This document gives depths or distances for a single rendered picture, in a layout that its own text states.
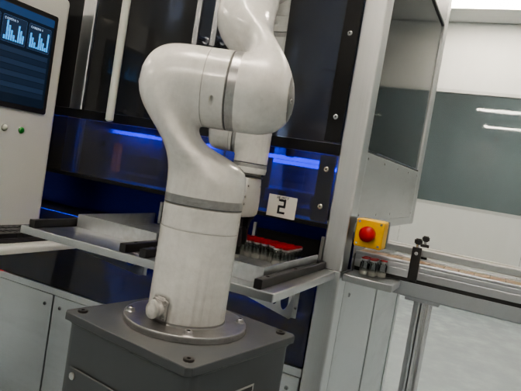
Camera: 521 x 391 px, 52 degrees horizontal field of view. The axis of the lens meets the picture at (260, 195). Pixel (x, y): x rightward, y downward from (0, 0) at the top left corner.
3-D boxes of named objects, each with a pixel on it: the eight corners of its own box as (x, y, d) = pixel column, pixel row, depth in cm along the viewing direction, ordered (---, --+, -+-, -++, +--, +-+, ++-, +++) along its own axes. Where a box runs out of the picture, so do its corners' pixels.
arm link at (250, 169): (243, 162, 140) (242, 174, 141) (227, 159, 132) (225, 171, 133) (273, 167, 137) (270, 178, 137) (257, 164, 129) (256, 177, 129)
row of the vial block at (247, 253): (230, 251, 145) (233, 234, 144) (291, 266, 137) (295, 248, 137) (226, 251, 143) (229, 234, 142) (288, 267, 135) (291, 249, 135)
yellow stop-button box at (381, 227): (360, 243, 145) (364, 216, 145) (386, 248, 142) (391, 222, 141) (352, 244, 138) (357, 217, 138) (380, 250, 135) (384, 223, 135)
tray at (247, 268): (230, 247, 153) (232, 235, 153) (315, 268, 142) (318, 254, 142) (159, 257, 122) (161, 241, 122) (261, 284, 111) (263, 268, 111)
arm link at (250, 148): (228, 159, 131) (265, 165, 130) (236, 105, 130) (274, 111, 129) (232, 160, 139) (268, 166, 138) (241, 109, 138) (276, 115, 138)
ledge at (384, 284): (356, 275, 153) (357, 268, 153) (401, 285, 147) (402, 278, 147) (341, 280, 140) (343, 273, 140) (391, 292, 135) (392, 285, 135)
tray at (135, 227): (153, 223, 175) (154, 212, 175) (222, 240, 164) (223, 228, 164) (76, 226, 145) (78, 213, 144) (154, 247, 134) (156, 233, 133)
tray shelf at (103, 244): (139, 226, 178) (140, 220, 177) (343, 275, 148) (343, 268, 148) (19, 232, 134) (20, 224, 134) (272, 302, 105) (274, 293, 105)
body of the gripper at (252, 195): (244, 171, 141) (238, 212, 141) (225, 167, 132) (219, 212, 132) (270, 174, 138) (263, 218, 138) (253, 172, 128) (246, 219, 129)
